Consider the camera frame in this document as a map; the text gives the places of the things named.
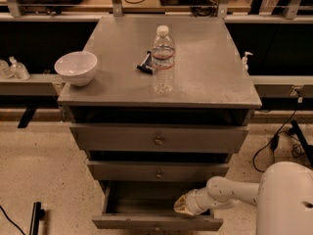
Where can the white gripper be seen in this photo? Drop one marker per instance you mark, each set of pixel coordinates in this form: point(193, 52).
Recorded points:
point(193, 202)

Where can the grey bottom drawer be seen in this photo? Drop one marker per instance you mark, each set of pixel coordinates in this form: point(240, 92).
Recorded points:
point(149, 205)

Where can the grey drawer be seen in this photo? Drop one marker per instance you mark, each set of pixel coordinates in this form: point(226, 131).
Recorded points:
point(149, 171)
point(159, 138)
point(149, 205)

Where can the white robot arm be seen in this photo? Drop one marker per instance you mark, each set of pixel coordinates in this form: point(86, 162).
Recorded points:
point(283, 199)

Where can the grey middle drawer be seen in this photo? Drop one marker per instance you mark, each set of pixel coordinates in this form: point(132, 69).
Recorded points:
point(149, 171)

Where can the grey drawer cabinet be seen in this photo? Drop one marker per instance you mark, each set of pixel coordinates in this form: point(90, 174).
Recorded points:
point(211, 87)

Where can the grey top drawer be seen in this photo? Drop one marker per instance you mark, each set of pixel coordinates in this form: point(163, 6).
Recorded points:
point(159, 138)

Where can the black table leg right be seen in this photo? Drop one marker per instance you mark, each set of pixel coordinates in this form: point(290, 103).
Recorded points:
point(308, 149)

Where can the black and white razor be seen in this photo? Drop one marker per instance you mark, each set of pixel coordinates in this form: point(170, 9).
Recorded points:
point(146, 65)

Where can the black stand foot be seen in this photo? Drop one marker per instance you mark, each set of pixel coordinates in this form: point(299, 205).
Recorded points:
point(37, 214)

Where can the small white pump bottle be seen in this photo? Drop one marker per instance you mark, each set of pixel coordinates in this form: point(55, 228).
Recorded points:
point(245, 59)

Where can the clear plastic water bottle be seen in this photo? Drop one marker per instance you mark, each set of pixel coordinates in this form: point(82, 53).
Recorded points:
point(163, 61)

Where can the white bowl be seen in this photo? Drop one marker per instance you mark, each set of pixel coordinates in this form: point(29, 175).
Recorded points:
point(77, 68)

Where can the clear sanitizer bottle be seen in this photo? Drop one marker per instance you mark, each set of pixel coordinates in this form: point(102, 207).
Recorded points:
point(18, 69)

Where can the clear bottle at left edge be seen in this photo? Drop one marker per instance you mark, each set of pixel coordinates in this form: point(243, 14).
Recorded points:
point(5, 70)

